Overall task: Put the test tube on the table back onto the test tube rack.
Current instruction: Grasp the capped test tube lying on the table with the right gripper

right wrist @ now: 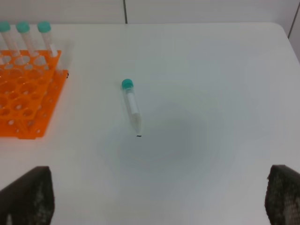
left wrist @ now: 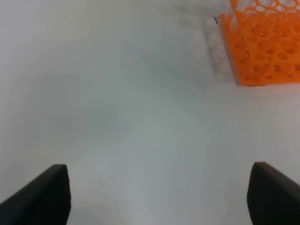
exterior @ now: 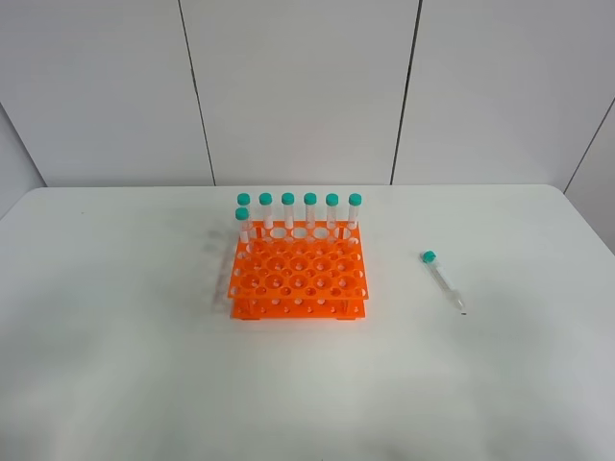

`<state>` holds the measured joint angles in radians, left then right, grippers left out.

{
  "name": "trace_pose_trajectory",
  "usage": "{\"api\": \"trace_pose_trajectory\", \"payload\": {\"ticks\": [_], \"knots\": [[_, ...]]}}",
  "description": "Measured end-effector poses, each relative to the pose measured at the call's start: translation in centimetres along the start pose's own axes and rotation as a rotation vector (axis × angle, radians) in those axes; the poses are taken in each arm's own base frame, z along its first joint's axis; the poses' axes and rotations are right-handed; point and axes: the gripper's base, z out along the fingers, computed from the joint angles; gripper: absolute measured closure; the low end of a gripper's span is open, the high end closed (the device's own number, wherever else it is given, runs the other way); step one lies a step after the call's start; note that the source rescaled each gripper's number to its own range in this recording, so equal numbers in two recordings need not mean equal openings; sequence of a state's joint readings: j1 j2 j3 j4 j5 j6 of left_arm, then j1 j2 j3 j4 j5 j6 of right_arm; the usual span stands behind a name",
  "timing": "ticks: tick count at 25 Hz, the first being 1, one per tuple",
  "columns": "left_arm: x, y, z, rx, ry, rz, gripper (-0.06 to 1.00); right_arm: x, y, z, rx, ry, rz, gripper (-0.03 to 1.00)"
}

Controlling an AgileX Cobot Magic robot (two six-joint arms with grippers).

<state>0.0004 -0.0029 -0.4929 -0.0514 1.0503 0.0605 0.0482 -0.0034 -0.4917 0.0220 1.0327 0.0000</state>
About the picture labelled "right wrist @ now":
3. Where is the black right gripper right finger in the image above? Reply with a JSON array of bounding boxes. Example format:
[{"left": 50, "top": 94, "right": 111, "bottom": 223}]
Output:
[{"left": 264, "top": 165, "right": 300, "bottom": 225}]

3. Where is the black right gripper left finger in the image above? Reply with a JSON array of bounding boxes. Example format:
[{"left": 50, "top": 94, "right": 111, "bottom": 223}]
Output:
[{"left": 0, "top": 166, "right": 55, "bottom": 225}]

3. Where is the orange test tube rack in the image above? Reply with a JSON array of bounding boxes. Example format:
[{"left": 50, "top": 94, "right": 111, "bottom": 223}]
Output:
[{"left": 0, "top": 50, "right": 68, "bottom": 139}]

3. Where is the teal-capped test tube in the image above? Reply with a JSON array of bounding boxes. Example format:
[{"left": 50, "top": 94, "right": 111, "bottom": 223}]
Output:
[{"left": 121, "top": 79, "right": 142, "bottom": 135}]

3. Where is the teal-capped tube row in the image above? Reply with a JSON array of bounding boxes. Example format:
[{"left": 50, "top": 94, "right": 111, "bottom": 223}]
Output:
[
  {"left": 0, "top": 21, "right": 21, "bottom": 57},
  {"left": 37, "top": 21, "right": 59, "bottom": 63},
  {"left": 16, "top": 21, "right": 38, "bottom": 57}
]

